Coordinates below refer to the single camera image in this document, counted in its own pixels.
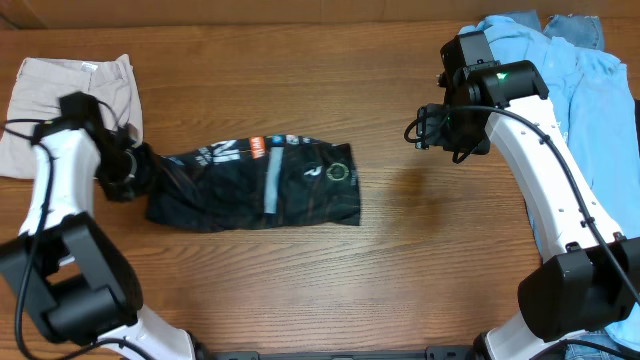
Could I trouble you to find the light blue t-shirt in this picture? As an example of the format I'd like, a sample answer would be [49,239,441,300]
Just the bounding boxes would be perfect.
[457,13,640,351]

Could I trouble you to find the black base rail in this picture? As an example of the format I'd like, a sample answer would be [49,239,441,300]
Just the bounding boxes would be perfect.
[211,345,483,360]

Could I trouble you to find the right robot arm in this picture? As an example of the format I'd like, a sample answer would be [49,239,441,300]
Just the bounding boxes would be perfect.
[404,31,639,360]

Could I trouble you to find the folded beige trousers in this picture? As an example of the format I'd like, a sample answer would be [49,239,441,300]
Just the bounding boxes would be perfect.
[0,53,145,181]

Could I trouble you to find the black patterned cycling jersey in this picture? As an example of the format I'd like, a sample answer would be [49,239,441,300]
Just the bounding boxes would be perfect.
[146,134,361,233]

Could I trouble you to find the blue denim jeans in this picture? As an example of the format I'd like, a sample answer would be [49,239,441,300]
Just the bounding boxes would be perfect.
[509,9,631,360]

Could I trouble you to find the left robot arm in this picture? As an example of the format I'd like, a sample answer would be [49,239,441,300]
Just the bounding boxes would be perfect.
[1,92,211,360]

